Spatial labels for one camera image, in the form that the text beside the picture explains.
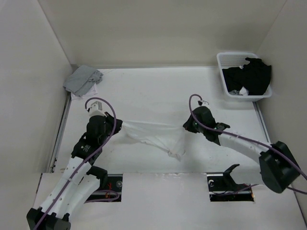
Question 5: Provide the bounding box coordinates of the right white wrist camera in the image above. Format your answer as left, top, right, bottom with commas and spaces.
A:
198, 100, 209, 107

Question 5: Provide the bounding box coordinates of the white tank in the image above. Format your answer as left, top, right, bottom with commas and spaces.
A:
121, 121, 186, 161
71, 83, 98, 100

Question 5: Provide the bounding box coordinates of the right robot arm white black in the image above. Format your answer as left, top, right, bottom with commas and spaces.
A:
183, 106, 302, 194

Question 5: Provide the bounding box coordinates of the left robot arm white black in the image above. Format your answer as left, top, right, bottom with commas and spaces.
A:
26, 113, 123, 230

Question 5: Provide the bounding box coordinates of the black tank top in basket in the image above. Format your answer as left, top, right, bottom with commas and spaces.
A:
223, 57, 272, 95

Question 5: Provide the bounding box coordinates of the white plastic basket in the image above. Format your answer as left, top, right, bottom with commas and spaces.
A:
216, 51, 272, 102

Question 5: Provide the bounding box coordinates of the folded white tank top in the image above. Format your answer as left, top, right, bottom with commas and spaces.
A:
71, 83, 98, 100

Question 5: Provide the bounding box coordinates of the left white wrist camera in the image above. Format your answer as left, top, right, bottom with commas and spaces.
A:
87, 101, 106, 117

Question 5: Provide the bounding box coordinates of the white garment under black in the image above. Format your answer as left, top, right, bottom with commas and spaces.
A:
229, 87, 249, 96

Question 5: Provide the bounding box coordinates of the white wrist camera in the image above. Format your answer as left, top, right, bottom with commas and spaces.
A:
198, 100, 209, 107
87, 101, 106, 117

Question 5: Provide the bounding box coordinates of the folded grey tank top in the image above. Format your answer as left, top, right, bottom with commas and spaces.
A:
63, 65, 103, 97

